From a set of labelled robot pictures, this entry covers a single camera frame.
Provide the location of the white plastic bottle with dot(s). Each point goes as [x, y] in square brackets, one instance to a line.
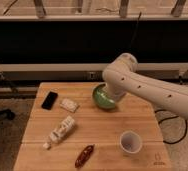
[59, 132]

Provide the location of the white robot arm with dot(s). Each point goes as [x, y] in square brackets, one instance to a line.
[120, 77]

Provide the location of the green ceramic bowl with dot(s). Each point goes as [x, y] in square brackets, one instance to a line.
[101, 99]

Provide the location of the small white packet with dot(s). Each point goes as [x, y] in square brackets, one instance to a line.
[69, 105]

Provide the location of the black smartphone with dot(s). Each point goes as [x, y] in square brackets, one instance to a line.
[49, 100]

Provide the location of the white paper cup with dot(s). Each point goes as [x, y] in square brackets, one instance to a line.
[130, 142]

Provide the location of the black office chair base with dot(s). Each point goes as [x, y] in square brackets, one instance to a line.
[8, 113]

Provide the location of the long metal rail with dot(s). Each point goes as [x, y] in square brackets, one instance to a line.
[86, 72]

